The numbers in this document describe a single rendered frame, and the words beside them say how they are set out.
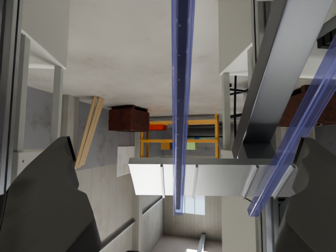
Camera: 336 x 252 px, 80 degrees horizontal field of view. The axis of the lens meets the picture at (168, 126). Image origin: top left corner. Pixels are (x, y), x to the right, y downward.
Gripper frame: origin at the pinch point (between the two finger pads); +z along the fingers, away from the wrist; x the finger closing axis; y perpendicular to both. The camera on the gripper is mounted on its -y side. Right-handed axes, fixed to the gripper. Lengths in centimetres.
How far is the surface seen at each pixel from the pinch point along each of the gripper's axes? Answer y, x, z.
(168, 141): 367, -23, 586
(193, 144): 362, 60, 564
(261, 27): -4, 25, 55
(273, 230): 44, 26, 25
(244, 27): -3, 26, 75
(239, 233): 67, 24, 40
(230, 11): -9, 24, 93
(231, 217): 69, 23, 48
